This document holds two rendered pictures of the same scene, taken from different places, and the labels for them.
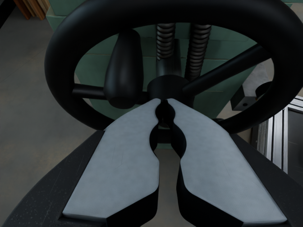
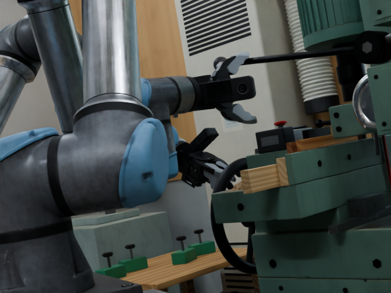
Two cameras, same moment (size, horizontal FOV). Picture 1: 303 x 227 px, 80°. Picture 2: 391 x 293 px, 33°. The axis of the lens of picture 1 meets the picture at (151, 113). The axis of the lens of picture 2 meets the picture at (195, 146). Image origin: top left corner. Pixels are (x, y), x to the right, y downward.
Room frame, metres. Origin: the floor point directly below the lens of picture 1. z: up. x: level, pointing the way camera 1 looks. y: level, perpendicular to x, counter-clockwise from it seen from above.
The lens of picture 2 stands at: (1.23, -1.23, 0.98)
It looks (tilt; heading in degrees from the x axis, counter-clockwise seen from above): 1 degrees up; 136
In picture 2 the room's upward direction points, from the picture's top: 9 degrees counter-clockwise
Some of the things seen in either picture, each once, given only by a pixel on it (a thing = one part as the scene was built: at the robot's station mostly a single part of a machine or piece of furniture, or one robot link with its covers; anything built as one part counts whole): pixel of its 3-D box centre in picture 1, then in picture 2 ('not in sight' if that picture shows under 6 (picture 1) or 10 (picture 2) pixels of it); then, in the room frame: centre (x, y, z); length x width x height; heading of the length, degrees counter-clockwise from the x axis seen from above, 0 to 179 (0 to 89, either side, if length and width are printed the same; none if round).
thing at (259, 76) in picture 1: (248, 87); not in sight; (0.33, -0.28, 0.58); 0.12 x 0.08 x 0.08; 1
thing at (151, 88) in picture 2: not in sight; (146, 100); (0.29, -0.44, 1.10); 0.11 x 0.08 x 0.09; 91
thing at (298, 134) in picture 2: not in sight; (281, 137); (0.27, -0.04, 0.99); 0.13 x 0.11 x 0.06; 91
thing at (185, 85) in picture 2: not in sight; (176, 96); (0.29, -0.36, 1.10); 0.08 x 0.05 x 0.08; 1
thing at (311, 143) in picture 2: not in sight; (330, 152); (0.39, -0.04, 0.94); 0.22 x 0.02 x 0.08; 91
